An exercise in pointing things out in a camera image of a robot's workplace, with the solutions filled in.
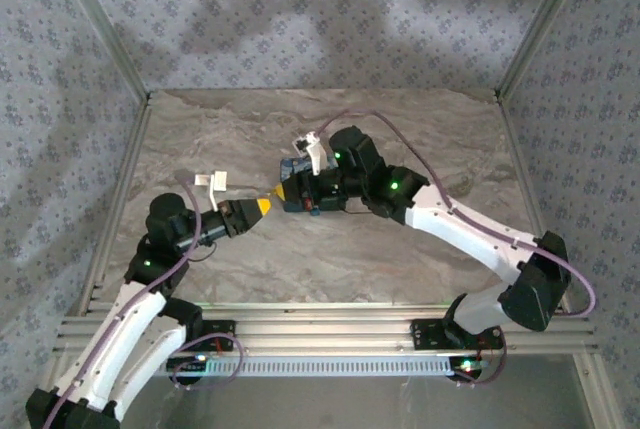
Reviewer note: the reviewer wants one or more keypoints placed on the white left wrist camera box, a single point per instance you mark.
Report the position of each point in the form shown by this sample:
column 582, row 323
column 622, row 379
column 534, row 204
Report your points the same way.
column 220, row 180

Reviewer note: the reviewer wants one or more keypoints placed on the blue starry night painted box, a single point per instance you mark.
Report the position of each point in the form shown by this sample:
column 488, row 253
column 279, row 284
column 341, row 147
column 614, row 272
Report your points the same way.
column 295, row 165

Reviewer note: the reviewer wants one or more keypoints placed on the aluminium table side rail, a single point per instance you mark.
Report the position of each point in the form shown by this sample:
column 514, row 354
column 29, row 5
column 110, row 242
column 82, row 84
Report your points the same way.
column 132, row 149
column 516, row 149

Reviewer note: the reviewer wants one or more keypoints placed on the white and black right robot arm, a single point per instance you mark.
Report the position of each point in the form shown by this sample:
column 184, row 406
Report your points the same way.
column 460, row 244

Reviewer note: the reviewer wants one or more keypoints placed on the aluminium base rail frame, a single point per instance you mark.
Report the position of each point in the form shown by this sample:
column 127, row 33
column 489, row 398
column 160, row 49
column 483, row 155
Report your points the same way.
column 320, row 329

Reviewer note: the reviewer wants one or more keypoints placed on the black controller board green LED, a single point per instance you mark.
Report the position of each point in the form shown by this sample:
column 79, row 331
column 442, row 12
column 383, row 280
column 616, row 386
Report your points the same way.
column 187, row 365
column 470, row 366

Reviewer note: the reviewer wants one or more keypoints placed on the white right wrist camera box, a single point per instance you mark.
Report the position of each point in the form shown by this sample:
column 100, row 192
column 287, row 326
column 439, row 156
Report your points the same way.
column 315, row 151

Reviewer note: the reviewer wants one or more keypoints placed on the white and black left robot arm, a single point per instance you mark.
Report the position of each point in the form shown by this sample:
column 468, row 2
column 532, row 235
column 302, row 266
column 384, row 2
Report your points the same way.
column 125, row 349

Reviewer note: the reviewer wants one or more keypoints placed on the aluminium frame leg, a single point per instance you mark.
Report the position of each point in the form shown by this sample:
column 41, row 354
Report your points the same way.
column 592, row 394
column 60, row 374

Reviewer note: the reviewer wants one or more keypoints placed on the aluminium corner post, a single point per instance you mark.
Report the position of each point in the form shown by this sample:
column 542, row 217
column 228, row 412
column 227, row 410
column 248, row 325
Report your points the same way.
column 103, row 24
column 541, row 24

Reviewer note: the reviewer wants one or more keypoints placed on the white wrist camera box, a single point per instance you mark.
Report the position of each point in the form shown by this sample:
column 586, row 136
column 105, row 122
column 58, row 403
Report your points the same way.
column 220, row 180
column 315, row 151

